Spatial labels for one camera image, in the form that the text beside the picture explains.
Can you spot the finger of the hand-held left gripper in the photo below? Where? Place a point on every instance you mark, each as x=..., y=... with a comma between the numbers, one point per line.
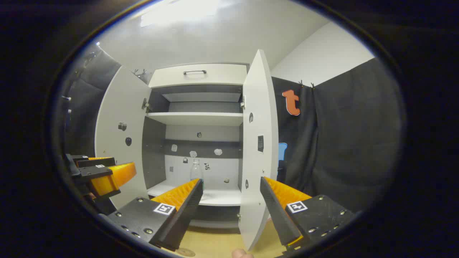
x=107, y=177
x=96, y=162

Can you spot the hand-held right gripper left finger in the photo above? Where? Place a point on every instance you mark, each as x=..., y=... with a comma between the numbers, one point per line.
x=179, y=218

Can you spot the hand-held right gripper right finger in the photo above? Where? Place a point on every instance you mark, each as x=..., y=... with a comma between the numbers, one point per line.
x=278, y=215

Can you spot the round brown coaster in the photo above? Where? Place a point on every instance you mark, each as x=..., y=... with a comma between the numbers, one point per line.
x=185, y=252

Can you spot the clear plastic bottle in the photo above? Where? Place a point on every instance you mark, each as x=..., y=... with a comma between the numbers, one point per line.
x=195, y=172

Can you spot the white camera sticker cabinet door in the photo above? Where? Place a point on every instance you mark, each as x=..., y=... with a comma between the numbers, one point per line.
x=118, y=104

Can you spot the white grey cabinet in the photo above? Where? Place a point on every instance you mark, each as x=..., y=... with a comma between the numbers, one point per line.
x=200, y=118

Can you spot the white cat sticker cabinet door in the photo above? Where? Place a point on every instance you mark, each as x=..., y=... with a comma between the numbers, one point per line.
x=258, y=107

